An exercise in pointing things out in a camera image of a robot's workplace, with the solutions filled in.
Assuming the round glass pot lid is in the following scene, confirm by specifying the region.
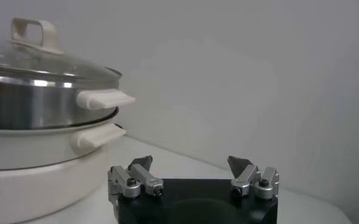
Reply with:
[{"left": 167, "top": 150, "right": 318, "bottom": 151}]
[{"left": 0, "top": 17, "right": 123, "bottom": 89}]

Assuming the perforated steel steamer basket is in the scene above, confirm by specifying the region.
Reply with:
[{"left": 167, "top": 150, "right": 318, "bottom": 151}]
[{"left": 0, "top": 74, "right": 137, "bottom": 130}]

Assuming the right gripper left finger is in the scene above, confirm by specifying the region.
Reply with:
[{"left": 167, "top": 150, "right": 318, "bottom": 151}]
[{"left": 107, "top": 155, "right": 165, "bottom": 203}]

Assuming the white electric cooker pot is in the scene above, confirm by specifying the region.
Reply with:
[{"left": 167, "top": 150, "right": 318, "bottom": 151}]
[{"left": 0, "top": 120, "right": 127, "bottom": 224}]

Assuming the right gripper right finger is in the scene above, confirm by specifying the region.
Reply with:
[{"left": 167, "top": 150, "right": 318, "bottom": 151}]
[{"left": 227, "top": 155, "right": 280, "bottom": 200}]

